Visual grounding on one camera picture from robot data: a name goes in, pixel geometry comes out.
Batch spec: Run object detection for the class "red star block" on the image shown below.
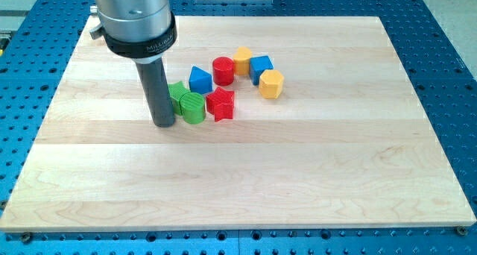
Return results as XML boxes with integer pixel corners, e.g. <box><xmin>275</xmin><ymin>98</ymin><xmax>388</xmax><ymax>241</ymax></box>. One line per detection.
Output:
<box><xmin>206</xmin><ymin>86</ymin><xmax>235</xmax><ymax>122</ymax></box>

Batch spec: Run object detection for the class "green star block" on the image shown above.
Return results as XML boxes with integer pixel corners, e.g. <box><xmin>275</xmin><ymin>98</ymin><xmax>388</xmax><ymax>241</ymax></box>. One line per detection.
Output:
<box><xmin>168</xmin><ymin>81</ymin><xmax>190</xmax><ymax>116</ymax></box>

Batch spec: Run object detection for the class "green cylinder block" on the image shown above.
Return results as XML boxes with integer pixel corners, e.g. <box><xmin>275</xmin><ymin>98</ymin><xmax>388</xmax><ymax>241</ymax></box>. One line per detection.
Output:
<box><xmin>180</xmin><ymin>92</ymin><xmax>206</xmax><ymax>125</ymax></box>

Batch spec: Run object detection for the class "left board clamp screw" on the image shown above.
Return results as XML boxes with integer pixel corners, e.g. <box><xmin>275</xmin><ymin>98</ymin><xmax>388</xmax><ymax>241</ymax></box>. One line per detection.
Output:
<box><xmin>19</xmin><ymin>232</ymin><xmax>32</xmax><ymax>243</ymax></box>

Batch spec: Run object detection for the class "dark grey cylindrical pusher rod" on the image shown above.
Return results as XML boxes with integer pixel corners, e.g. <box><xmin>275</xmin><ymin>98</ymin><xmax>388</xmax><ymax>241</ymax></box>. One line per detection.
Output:
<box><xmin>136</xmin><ymin>58</ymin><xmax>175</xmax><ymax>128</ymax></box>

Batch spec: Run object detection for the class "right board clamp screw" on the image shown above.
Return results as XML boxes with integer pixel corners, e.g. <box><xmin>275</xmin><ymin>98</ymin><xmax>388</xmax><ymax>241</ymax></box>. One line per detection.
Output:
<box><xmin>455</xmin><ymin>226</ymin><xmax>468</xmax><ymax>236</ymax></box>

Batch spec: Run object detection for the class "board clamp screw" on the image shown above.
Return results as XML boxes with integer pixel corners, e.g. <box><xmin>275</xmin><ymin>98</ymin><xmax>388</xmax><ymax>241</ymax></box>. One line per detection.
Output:
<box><xmin>19</xmin><ymin>232</ymin><xmax>32</xmax><ymax>243</ymax></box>
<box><xmin>455</xmin><ymin>226</ymin><xmax>468</xmax><ymax>236</ymax></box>

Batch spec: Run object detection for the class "light wooden board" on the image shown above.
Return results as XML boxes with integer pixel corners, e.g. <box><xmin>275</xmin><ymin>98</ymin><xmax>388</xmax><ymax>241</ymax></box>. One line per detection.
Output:
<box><xmin>1</xmin><ymin>16</ymin><xmax>476</xmax><ymax>233</ymax></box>

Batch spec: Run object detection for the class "yellow rounded block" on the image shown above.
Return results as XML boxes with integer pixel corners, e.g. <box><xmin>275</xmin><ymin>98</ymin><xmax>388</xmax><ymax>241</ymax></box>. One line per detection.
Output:
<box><xmin>233</xmin><ymin>46</ymin><xmax>252</xmax><ymax>76</ymax></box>

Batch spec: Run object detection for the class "blue cube block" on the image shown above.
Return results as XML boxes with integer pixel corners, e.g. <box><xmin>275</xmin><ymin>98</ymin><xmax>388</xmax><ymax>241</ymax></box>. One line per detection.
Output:
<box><xmin>249</xmin><ymin>55</ymin><xmax>274</xmax><ymax>86</ymax></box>

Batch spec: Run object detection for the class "blue triangle block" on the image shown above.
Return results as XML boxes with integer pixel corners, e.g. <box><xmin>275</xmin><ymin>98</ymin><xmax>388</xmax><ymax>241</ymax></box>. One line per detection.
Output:
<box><xmin>189</xmin><ymin>66</ymin><xmax>212</xmax><ymax>95</ymax></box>

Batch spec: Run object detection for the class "yellow hexagon block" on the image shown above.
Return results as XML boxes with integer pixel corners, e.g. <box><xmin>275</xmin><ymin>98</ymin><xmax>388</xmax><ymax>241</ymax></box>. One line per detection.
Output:
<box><xmin>259</xmin><ymin>69</ymin><xmax>285</xmax><ymax>99</ymax></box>

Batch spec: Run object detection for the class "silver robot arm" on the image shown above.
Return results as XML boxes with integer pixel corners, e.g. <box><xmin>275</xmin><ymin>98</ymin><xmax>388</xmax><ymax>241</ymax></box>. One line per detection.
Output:
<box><xmin>90</xmin><ymin>0</ymin><xmax>177</xmax><ymax>128</ymax></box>

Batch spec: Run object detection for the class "red cylinder block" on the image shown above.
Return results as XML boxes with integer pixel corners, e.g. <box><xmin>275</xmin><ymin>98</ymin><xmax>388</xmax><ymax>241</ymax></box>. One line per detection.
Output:
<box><xmin>212</xmin><ymin>57</ymin><xmax>234</xmax><ymax>86</ymax></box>

